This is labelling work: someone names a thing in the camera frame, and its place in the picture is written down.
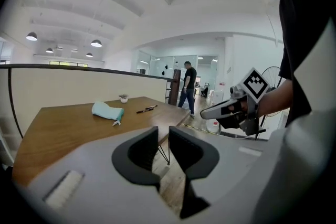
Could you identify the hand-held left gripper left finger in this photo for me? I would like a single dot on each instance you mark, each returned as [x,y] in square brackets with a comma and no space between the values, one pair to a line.
[123,157]

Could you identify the teal pencil pouch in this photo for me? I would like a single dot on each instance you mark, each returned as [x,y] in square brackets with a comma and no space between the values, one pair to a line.
[105,110]

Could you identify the person's black shirt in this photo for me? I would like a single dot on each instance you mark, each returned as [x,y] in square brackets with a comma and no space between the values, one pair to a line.
[296,34]

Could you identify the dome pendant lamp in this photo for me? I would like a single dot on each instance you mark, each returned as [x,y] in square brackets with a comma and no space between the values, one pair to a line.
[89,55]
[96,43]
[49,50]
[31,36]

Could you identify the white bucket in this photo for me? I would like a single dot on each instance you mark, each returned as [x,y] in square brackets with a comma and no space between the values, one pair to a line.
[213,126]

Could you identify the person's right forearm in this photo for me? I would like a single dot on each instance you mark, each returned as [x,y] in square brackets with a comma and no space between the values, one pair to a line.
[275,98]

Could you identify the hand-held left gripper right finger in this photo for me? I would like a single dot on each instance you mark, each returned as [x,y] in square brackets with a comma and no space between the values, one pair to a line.
[199,157]

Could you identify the black hairpin table leg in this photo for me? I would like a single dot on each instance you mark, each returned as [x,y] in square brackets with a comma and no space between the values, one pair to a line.
[165,154]

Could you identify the black pen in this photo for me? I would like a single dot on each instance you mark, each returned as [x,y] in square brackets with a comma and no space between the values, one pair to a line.
[151,107]
[143,111]

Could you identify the brown wooden post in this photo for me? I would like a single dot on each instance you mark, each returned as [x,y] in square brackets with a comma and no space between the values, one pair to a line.
[175,86]

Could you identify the small potted plant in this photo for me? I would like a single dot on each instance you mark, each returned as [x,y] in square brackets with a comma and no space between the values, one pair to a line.
[123,98]

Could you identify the glass office partition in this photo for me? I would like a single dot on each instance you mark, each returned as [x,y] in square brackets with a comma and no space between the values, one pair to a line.
[157,65]

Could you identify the cream partition with dark frame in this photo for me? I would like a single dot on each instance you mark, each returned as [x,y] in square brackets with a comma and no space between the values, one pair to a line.
[78,86]

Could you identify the person's right hand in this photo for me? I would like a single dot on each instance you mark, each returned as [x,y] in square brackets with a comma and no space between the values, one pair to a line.
[243,106]

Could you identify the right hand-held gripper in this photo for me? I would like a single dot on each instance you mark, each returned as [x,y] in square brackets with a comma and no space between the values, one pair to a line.
[254,84]

